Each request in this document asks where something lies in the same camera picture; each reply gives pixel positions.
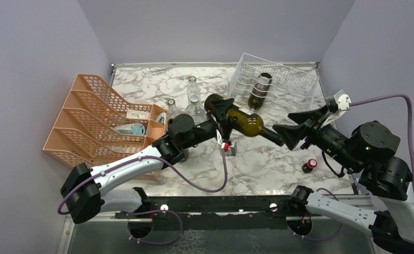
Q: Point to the clear square glass bottle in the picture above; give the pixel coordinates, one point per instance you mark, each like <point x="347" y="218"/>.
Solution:
<point x="173" y="111"/>

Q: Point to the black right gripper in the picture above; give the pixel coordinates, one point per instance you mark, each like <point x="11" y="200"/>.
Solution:
<point x="292" y="133"/>

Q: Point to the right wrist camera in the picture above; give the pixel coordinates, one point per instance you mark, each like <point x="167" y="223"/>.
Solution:
<point x="338" y="104"/>

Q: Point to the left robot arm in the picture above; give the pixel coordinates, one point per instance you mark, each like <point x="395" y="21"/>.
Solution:
<point x="90" y="191"/>

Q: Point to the tall clear glass bottle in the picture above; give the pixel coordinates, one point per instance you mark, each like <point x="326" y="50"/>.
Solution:
<point x="193" y="88"/>

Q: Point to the white wire wine rack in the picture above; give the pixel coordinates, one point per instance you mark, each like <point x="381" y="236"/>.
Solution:
<point x="292" y="89"/>

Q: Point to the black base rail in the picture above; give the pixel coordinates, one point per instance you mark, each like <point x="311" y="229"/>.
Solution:
<point x="215" y="213"/>

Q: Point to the blue correction tape package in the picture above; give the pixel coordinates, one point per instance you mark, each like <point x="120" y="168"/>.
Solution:
<point x="131" y="129"/>

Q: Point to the green wine bottle silver neck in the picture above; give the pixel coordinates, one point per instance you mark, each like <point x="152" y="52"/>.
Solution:
<point x="184" y="155"/>

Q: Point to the white card box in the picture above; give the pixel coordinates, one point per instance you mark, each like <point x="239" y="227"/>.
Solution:
<point x="135" y="114"/>

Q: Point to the orange plastic file organizer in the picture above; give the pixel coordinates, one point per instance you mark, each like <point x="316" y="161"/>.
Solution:
<point x="83" y="131"/>

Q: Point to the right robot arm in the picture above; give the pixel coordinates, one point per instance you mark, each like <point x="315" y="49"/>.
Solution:
<point x="370" y="151"/>

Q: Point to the clear bottle with silver cap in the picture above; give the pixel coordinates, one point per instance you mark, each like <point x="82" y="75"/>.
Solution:
<point x="196" y="110"/>

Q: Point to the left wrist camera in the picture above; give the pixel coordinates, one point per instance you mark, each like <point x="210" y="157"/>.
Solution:
<point x="228" y="147"/>

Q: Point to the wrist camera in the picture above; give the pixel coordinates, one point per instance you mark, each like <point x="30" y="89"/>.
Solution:
<point x="228" y="147"/>
<point x="338" y="104"/>

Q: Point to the green wine bottle white label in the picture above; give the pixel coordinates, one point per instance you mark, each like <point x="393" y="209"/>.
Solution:
<point x="260" y="91"/>

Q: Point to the green wine bottle dark label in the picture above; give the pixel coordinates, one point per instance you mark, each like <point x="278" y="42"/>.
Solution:
<point x="248" y="123"/>

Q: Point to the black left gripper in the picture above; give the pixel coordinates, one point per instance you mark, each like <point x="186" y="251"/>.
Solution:
<point x="225" y="126"/>

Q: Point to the red and black stopper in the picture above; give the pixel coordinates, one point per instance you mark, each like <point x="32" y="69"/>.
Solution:
<point x="309" y="166"/>

